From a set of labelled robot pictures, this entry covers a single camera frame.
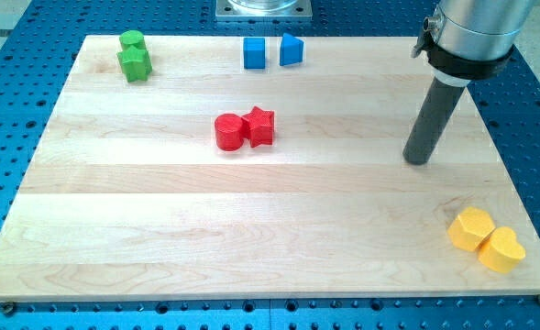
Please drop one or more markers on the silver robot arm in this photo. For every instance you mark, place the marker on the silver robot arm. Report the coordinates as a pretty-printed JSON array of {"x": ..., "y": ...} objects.
[{"x": 471, "y": 40}]

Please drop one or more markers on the red star block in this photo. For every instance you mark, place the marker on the red star block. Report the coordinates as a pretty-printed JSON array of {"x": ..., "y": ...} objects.
[{"x": 258, "y": 127}]

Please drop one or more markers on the green star block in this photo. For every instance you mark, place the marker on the green star block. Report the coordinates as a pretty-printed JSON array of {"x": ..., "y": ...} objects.
[{"x": 135, "y": 64}]

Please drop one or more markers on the red cylinder block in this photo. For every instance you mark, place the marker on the red cylinder block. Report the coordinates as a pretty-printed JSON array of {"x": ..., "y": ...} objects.
[{"x": 228, "y": 132}]

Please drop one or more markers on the light wooden board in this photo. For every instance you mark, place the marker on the light wooden board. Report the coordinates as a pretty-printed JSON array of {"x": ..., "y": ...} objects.
[{"x": 128, "y": 197}]

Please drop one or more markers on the blue triangle block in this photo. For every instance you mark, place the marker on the blue triangle block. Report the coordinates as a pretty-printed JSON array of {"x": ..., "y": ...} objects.
[{"x": 291, "y": 50}]

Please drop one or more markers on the blue cube block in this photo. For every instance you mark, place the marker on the blue cube block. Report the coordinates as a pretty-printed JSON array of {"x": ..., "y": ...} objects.
[{"x": 254, "y": 53}]

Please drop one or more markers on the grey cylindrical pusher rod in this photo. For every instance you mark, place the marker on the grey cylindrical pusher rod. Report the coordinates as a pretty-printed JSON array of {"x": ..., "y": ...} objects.
[{"x": 437, "y": 108}]

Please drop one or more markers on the green cylinder block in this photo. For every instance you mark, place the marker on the green cylinder block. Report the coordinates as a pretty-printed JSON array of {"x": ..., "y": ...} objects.
[{"x": 132, "y": 38}]

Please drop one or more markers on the yellow hexagon block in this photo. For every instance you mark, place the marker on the yellow hexagon block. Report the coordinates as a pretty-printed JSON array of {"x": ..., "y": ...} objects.
[{"x": 470, "y": 228}]

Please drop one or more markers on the yellow heart block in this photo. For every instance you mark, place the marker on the yellow heart block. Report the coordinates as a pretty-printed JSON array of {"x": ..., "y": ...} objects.
[{"x": 501, "y": 252}]

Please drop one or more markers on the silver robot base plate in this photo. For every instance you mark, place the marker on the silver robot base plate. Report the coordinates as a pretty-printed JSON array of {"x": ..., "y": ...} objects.
[{"x": 251, "y": 9}]

